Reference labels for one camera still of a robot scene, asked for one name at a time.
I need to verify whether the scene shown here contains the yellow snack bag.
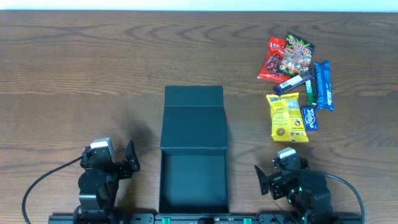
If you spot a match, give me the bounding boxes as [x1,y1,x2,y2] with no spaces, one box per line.
[266,92,309,143]

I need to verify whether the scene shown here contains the dark green box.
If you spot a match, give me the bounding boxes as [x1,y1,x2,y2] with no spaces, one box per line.
[159,86,229,214]

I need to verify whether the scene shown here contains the blue cookie roll pack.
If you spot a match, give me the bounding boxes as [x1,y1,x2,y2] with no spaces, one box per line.
[313,60,335,111]

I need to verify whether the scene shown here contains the red candy bag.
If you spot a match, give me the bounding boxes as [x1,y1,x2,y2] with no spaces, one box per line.
[257,37,290,83]

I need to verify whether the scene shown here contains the black Haribo candy bag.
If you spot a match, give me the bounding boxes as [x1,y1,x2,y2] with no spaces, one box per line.
[279,32,315,77]

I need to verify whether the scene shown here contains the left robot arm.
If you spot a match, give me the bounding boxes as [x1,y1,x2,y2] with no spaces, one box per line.
[72,138,140,223]

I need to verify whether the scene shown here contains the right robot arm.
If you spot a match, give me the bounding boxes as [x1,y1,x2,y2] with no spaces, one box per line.
[254,156,333,223]

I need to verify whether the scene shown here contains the blue Eclipse mint pack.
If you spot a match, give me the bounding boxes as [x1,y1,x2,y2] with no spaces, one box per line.
[301,107,318,131]

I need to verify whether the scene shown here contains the dark navy chocolate bar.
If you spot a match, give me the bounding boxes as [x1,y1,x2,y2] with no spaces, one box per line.
[273,72,314,96]

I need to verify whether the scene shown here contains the green candy bar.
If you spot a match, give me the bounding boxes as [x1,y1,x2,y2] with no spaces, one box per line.
[305,69,317,107]

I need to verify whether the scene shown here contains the black mounting rail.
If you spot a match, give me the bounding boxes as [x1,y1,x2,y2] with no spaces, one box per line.
[47,213,362,224]

